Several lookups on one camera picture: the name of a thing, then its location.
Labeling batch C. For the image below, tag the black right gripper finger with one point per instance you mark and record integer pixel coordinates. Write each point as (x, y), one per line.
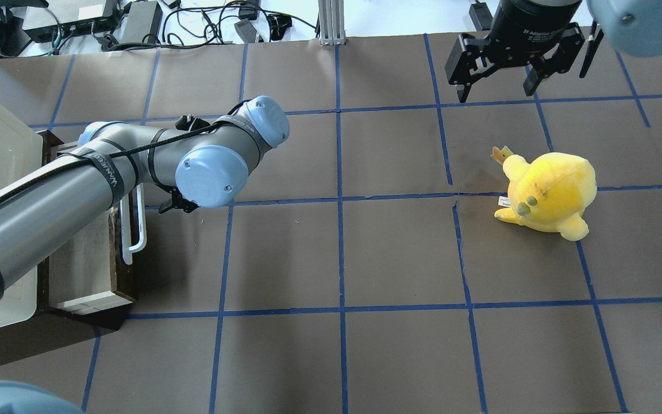
(463, 90)
(534, 79)

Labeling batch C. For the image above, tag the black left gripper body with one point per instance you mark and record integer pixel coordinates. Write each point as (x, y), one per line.
(177, 202)

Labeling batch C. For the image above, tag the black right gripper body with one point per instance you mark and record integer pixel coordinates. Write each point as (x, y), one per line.
(523, 26)

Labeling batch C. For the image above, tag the white drawer handle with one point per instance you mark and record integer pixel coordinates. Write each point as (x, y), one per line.
(131, 210)

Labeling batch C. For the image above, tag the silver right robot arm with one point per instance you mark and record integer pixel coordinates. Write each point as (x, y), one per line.
(633, 27)

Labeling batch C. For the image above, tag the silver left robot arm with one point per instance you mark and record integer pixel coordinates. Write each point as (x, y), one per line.
(203, 167)

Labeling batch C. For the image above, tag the brown wooden drawer cabinet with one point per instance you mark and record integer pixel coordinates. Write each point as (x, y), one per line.
(79, 291)

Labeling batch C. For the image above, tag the yellow plush toy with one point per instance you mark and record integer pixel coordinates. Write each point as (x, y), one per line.
(549, 194)

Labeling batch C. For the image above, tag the large black power brick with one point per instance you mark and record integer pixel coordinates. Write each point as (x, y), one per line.
(142, 22)

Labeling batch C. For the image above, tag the aluminium frame post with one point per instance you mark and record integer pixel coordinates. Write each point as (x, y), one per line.
(331, 25)

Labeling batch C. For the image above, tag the black network switch box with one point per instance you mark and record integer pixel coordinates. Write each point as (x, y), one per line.
(70, 17)

